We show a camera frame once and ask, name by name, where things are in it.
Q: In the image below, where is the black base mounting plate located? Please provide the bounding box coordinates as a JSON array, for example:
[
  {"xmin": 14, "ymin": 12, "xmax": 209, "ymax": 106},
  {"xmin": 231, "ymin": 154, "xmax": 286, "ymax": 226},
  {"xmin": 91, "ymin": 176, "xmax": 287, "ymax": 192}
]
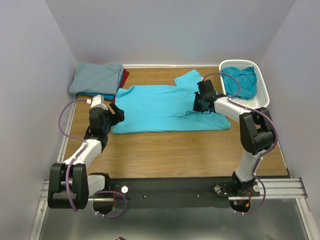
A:
[{"xmin": 91, "ymin": 177, "xmax": 260, "ymax": 215}]

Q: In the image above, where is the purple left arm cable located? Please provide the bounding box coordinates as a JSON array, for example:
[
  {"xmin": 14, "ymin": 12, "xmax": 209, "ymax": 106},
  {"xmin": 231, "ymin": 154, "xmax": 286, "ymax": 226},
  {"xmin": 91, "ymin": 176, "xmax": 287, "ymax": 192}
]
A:
[{"xmin": 57, "ymin": 98, "xmax": 92, "ymax": 212}]

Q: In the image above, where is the teal t-shirt in basket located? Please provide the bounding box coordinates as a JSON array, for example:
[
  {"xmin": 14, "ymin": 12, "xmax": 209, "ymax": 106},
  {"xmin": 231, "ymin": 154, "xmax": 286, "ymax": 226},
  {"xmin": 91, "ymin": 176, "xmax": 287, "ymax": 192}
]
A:
[{"xmin": 220, "ymin": 66, "xmax": 257, "ymax": 99}]

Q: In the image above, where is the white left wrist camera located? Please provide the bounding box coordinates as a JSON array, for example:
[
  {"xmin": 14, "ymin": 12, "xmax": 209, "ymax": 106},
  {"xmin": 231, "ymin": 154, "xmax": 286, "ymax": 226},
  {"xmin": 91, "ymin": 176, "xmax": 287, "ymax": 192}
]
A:
[{"xmin": 90, "ymin": 94, "xmax": 108, "ymax": 110}]

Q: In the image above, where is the white perforated laundry basket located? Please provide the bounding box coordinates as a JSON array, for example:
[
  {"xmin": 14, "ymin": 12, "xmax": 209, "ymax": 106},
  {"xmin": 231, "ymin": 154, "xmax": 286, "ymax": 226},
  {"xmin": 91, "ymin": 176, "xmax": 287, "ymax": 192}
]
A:
[{"xmin": 219, "ymin": 59, "xmax": 270, "ymax": 109}]

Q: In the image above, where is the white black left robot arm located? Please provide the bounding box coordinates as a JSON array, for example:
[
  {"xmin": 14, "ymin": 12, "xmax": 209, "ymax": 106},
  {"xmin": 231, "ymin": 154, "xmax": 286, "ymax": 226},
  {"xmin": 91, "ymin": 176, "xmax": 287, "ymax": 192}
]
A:
[{"xmin": 47, "ymin": 102, "xmax": 125, "ymax": 211}]

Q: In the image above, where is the folded red t-shirt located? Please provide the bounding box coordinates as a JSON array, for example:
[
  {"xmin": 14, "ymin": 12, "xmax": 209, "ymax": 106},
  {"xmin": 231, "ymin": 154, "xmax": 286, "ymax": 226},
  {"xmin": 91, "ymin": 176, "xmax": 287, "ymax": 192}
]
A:
[{"xmin": 104, "ymin": 69, "xmax": 130, "ymax": 102}]

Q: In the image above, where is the folded blue t-shirt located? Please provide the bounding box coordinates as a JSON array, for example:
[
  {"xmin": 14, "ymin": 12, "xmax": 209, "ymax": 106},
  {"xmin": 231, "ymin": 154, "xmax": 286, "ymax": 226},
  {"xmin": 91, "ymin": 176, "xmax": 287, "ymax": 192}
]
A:
[{"xmin": 77, "ymin": 92, "xmax": 116, "ymax": 102}]

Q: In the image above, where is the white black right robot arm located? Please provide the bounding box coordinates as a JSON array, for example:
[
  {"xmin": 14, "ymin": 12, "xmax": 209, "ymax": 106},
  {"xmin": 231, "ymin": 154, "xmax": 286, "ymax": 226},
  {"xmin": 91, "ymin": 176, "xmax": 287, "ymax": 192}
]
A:
[{"xmin": 193, "ymin": 80, "xmax": 278, "ymax": 195}]

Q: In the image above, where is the folded grey-blue t-shirt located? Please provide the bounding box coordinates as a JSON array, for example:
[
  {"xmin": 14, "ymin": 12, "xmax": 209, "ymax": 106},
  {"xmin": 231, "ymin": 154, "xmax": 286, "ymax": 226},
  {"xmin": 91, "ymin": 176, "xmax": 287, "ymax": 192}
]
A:
[{"xmin": 69, "ymin": 63, "xmax": 124, "ymax": 95}]

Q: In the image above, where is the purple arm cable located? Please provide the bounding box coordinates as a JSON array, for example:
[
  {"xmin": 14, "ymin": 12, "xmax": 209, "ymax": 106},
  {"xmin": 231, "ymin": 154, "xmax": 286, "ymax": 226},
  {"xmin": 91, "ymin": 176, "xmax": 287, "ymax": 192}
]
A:
[
  {"xmin": 201, "ymin": 72, "xmax": 279, "ymax": 176},
  {"xmin": 57, "ymin": 98, "xmax": 92, "ymax": 212}
]

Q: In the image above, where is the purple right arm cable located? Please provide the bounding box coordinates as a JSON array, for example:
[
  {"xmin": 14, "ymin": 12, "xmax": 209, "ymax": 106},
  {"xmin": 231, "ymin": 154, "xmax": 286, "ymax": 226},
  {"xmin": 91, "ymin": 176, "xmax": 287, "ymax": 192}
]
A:
[{"xmin": 201, "ymin": 72, "xmax": 279, "ymax": 176}]

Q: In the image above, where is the bright cyan t-shirt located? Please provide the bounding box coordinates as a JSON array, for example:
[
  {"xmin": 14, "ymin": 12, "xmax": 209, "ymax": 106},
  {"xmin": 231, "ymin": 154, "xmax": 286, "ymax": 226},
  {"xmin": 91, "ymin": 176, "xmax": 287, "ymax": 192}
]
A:
[{"xmin": 112, "ymin": 69, "xmax": 231, "ymax": 134}]

